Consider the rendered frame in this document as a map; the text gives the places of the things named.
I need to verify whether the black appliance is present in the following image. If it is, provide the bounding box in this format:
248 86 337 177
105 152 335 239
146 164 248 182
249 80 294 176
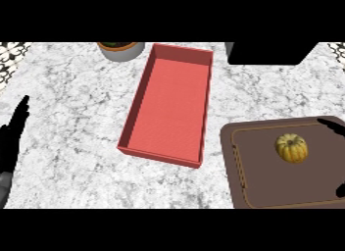
226 41 319 66

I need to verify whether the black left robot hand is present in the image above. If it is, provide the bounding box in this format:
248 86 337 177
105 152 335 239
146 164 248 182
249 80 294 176
0 94 32 180

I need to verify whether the grey plant pot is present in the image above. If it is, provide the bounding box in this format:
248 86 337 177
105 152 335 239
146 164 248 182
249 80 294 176
96 41 146 63

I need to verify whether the yellow squash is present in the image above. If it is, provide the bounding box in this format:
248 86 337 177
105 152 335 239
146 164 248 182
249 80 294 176
273 132 310 165

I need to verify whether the red cardboard box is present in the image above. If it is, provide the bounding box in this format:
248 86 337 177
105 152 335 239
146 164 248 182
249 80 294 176
115 42 214 170

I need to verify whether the brown tray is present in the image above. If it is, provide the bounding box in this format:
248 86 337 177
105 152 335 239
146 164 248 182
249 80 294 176
218 115 345 210

